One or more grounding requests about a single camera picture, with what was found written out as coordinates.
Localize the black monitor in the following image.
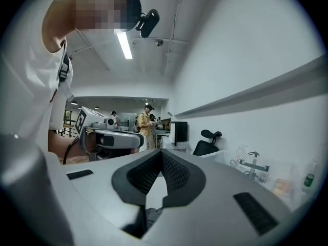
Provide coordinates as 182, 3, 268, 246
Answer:
171, 121, 189, 147

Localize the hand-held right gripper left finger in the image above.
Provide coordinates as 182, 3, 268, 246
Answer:
63, 149, 162, 240

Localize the grey wall ledge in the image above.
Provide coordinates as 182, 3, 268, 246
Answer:
173, 54, 328, 120

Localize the green label plastic bottle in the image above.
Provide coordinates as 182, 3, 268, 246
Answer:
303, 162, 316, 191

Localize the person's left forearm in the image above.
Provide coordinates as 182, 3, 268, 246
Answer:
48, 130, 89, 165

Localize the orange snack packet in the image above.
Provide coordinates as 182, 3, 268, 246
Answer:
272, 177, 293, 197

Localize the grey harness strap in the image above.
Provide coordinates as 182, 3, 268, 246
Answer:
56, 52, 76, 103

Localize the black head camera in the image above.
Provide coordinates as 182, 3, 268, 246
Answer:
134, 8, 161, 39

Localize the black office chair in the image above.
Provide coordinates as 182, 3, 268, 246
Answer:
192, 129, 222, 157

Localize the person's head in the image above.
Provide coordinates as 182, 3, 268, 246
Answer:
42, 0, 142, 54

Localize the white wire rack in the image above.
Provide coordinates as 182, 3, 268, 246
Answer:
163, 141, 193, 155

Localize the white shirt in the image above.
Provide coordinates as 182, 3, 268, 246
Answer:
0, 0, 75, 153

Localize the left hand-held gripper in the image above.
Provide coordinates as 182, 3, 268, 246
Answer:
74, 106, 145, 161

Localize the black cable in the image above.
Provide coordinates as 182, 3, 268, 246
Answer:
62, 136, 80, 165

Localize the long ceiling light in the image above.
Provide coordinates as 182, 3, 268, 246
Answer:
114, 29, 133, 60

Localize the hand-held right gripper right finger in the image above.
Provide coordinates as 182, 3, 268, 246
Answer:
140, 149, 295, 246

